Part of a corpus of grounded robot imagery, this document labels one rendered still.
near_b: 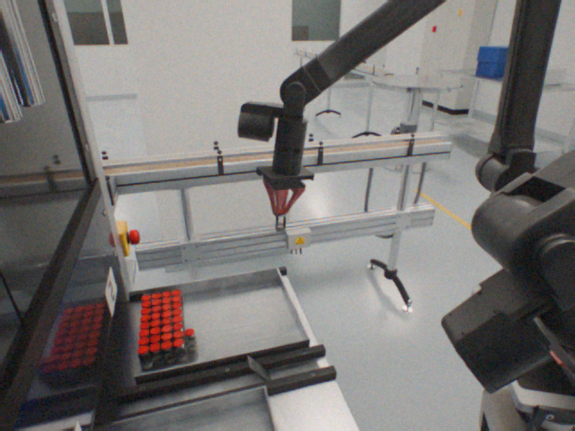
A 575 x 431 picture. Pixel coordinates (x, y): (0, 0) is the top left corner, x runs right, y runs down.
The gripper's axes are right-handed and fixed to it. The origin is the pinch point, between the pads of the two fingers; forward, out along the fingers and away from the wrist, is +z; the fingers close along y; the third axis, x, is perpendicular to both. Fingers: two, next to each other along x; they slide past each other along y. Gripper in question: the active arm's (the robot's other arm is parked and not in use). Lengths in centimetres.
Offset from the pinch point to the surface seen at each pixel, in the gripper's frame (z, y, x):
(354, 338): 107, -83, -38
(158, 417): 25.8, 29.9, 17.6
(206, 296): 27.5, 11.4, -10.2
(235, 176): 28, -28, -82
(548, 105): 16, -560, -208
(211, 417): 27.0, 21.6, 20.5
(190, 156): 20, -10, -90
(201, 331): 27.5, 16.3, 0.5
